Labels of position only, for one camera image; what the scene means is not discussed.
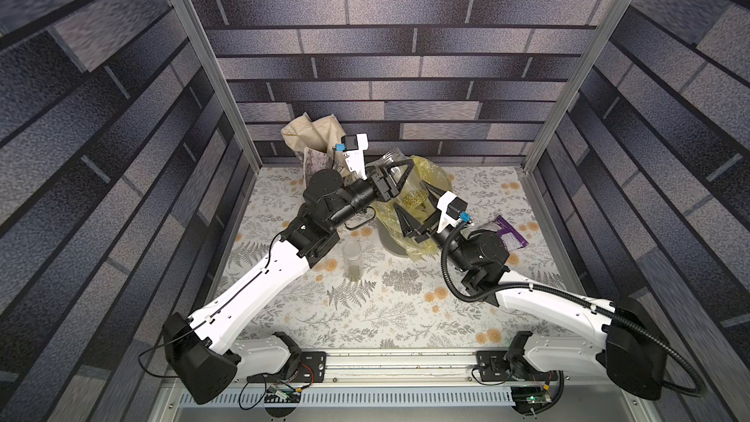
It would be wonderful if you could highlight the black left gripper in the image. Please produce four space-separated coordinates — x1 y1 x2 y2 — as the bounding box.
325 159 411 232

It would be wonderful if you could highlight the yellow plastic trash bag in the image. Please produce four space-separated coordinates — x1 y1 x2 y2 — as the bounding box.
373 156 452 262

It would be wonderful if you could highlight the small clear bean jar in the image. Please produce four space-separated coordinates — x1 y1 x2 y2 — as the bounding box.
377 148 421 193

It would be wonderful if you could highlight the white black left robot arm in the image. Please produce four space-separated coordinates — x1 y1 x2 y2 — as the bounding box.
162 159 414 404

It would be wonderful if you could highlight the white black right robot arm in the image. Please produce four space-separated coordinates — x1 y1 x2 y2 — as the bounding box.
395 205 681 401

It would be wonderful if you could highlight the beige printed tote bag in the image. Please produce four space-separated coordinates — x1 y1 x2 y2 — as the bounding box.
281 113 352 185

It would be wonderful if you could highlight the purple packet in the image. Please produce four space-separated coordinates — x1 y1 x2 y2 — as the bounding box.
493 216 529 252

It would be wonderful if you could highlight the green circuit board right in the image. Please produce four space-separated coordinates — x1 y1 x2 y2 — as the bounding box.
512 387 553 411

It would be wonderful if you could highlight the green circuit board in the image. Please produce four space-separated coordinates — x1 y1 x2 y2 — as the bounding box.
264 386 301 404
512 387 553 411

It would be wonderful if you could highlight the green circuit board left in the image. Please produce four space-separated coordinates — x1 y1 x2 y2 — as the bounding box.
264 386 301 404

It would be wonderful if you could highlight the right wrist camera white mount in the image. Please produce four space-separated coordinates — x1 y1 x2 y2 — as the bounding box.
437 191 472 234

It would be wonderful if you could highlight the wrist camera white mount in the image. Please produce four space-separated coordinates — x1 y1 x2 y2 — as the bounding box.
334 133 369 180
437 191 472 234

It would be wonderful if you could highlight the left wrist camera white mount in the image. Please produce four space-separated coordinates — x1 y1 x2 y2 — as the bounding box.
334 133 369 180

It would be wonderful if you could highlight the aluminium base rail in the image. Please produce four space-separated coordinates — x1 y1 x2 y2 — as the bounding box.
167 349 568 417

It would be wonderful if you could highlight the aluminium frame post right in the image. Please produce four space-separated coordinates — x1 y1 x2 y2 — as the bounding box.
521 0 633 176

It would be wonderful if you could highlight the aluminium frame post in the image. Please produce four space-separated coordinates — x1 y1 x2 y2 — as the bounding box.
521 0 633 176
170 0 263 174

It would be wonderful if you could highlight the aluminium frame post left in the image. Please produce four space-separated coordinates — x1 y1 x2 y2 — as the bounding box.
170 0 263 174

